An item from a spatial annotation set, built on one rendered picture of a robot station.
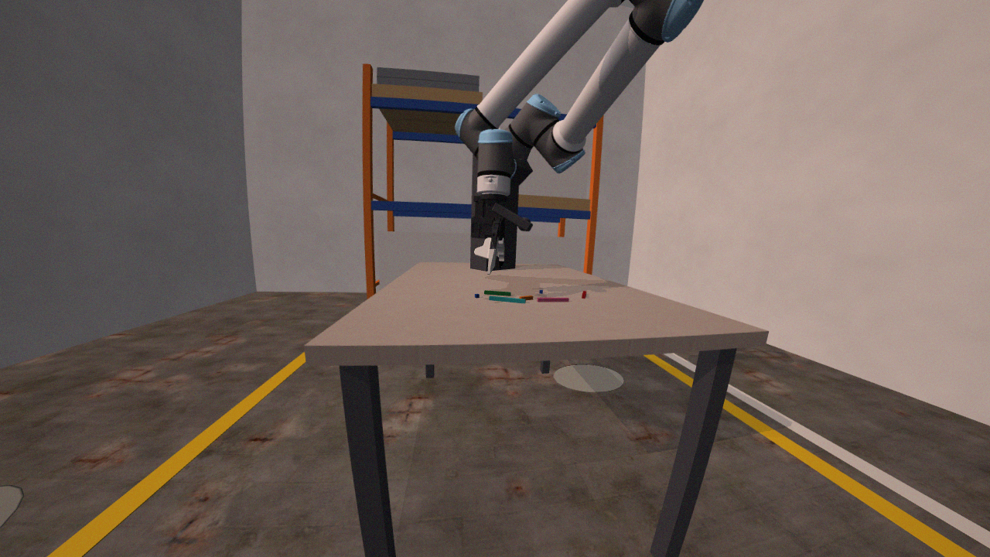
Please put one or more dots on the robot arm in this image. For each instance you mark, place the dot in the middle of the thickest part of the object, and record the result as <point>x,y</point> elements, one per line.
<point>536,124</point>

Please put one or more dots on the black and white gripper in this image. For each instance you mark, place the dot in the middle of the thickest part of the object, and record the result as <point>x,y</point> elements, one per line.
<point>491,229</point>

